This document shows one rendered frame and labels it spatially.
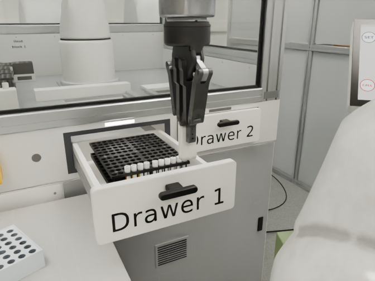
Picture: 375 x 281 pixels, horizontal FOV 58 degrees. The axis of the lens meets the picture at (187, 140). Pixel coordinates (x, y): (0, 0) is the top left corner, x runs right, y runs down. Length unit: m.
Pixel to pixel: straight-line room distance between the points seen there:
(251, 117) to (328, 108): 1.37
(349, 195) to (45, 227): 0.71
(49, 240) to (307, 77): 2.07
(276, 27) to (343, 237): 0.95
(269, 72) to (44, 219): 0.77
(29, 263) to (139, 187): 0.24
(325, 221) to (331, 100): 2.18
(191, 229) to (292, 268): 0.95
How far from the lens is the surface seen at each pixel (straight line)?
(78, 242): 0.77
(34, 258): 0.71
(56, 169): 0.93
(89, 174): 0.73
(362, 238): 0.22
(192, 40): 0.53
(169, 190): 0.60
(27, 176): 0.93
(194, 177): 0.65
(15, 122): 0.88
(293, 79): 2.63
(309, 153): 2.59
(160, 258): 1.18
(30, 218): 0.89
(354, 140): 0.23
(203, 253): 1.25
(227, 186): 0.70
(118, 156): 0.79
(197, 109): 0.55
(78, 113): 0.89
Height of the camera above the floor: 1.20
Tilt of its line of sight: 20 degrees down
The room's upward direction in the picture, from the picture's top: straight up
